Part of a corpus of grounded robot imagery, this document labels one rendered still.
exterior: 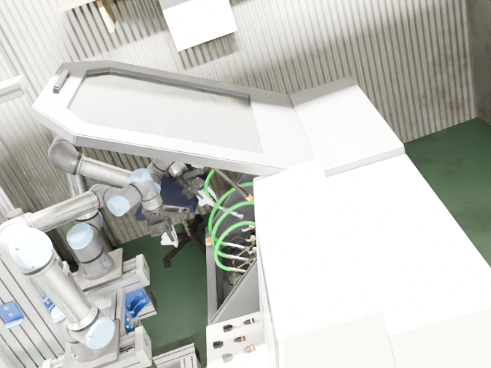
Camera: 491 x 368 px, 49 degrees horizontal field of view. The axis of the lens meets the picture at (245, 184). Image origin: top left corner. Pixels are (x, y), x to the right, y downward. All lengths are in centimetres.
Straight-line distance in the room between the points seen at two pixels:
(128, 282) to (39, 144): 193
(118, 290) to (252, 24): 228
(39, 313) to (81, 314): 42
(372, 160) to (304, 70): 252
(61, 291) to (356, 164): 105
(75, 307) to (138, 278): 70
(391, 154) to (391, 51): 269
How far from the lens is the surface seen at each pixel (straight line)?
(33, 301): 228
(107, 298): 259
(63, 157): 231
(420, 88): 468
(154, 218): 210
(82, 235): 248
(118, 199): 195
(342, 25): 426
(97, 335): 198
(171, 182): 416
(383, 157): 182
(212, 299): 229
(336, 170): 179
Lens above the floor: 242
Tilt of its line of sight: 30 degrees down
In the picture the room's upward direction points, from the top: 20 degrees counter-clockwise
